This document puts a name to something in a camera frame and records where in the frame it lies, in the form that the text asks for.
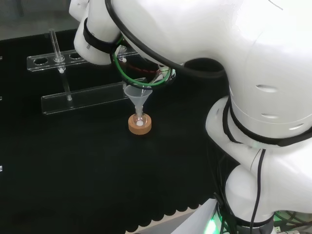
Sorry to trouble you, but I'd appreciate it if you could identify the clear acrylic funnel stand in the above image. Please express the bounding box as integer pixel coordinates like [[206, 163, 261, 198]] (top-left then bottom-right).
[[26, 28, 147, 116]]

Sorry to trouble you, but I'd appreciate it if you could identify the black cloth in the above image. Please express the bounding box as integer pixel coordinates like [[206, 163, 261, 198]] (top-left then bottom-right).
[[0, 28, 238, 234]]

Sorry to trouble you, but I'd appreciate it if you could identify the translucent plastic funnel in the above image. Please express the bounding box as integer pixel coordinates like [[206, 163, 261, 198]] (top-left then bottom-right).
[[123, 84, 154, 115]]

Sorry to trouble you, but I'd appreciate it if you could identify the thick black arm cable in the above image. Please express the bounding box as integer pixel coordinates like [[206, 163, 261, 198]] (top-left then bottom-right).
[[104, 0, 226, 79]]

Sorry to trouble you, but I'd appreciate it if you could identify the green cable on arm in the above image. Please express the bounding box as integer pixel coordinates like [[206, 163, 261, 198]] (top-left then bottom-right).
[[111, 36, 176, 90]]

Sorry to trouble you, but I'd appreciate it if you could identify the orange cable on arm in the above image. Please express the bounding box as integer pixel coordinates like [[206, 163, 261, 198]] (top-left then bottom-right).
[[126, 62, 163, 74]]

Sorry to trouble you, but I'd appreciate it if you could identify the small round-bottom glass flask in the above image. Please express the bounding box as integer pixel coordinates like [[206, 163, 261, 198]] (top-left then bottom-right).
[[133, 111, 147, 127]]

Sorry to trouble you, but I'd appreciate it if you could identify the cork ring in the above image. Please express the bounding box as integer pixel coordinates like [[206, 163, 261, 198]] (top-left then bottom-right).
[[127, 114, 153, 136]]

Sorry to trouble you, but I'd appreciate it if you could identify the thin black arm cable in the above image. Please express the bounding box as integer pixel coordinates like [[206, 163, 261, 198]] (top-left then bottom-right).
[[248, 148, 267, 234]]

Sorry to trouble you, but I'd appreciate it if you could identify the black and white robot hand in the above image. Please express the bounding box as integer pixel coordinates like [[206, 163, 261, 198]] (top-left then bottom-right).
[[126, 52, 177, 86]]

